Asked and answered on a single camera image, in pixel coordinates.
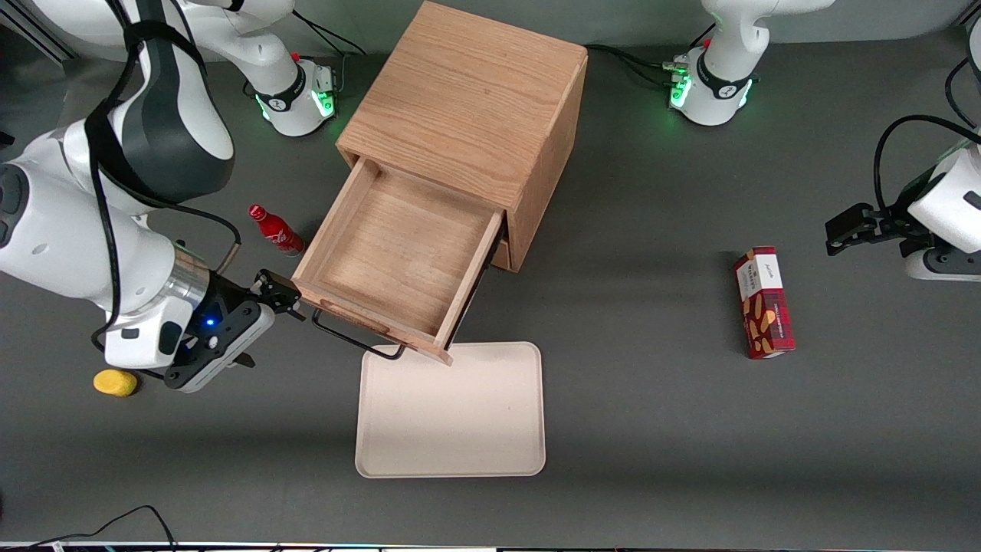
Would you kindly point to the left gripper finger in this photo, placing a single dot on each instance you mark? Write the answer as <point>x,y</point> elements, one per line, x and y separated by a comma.
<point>854,222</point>
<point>916,247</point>

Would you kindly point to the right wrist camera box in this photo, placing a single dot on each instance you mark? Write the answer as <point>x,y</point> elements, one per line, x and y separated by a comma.
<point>230,345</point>

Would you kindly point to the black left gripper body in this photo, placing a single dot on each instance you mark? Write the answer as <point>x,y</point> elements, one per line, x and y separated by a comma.
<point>891,225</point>

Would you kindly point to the small yellow object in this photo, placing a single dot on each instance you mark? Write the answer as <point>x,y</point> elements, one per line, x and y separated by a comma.
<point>113,382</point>

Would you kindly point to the red tartan cookie box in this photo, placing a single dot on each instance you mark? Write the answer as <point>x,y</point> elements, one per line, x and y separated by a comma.
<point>766,307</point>

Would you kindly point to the beige rectangular tray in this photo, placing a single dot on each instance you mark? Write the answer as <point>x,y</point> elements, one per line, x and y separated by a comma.
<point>452,422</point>

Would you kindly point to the light wooden cabinet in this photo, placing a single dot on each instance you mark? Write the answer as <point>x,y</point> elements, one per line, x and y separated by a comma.
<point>460,92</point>

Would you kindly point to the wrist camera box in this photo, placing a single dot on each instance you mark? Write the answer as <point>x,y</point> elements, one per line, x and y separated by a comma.
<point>920,268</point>
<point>230,345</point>

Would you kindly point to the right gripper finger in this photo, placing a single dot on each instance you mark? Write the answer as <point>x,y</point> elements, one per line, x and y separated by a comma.
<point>244,359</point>
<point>277,290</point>

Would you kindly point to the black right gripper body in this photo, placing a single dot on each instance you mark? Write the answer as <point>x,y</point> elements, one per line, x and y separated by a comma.
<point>228,297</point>

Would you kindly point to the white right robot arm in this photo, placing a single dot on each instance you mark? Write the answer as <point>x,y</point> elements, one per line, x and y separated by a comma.
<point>46,245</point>

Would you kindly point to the wooden drawer box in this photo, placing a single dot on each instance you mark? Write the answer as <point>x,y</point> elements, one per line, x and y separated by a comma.
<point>398,253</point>

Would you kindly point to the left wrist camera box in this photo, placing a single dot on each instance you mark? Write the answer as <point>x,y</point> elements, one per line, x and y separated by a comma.
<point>920,268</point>

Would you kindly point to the small red bottle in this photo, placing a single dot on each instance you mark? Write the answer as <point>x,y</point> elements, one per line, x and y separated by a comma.
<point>277,234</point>

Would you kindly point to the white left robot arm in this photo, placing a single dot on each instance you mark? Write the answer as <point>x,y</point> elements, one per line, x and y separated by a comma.
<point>724,100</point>

